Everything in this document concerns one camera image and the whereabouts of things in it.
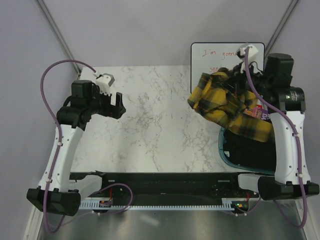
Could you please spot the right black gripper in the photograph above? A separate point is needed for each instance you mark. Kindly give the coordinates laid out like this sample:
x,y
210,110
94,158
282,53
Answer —
x,y
237,77

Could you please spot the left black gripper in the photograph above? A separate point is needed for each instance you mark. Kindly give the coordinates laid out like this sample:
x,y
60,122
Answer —
x,y
115,111

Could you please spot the yellow plaid flannel shirt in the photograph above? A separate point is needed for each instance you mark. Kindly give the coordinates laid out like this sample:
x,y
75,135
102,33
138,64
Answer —
x,y
217,104

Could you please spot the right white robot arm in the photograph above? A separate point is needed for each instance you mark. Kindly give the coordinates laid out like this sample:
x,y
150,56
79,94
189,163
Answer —
x,y
286,106

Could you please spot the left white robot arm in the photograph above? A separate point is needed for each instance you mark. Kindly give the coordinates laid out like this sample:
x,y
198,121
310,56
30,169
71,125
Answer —
x,y
54,193

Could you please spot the white dry-erase board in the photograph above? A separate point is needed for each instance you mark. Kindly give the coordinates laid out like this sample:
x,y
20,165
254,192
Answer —
x,y
208,57

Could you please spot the teal plastic bin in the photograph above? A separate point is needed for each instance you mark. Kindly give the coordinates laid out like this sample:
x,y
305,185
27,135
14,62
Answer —
x,y
221,147

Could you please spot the black shirt in bin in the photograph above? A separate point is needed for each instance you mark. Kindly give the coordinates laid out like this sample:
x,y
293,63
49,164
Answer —
x,y
247,152

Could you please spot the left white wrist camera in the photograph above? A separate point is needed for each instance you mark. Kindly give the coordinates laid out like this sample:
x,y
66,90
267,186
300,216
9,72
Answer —
x,y
104,82

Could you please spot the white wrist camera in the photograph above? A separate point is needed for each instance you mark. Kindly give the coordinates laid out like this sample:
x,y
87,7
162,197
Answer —
x,y
252,52
104,82

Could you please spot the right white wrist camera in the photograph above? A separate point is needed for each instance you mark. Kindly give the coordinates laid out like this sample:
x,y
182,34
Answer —
x,y
252,52

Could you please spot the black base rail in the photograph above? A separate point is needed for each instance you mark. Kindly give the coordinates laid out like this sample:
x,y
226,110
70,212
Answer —
x,y
213,184

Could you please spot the white slotted cable duct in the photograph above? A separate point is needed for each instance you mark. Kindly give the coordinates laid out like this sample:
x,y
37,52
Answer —
x,y
98,204

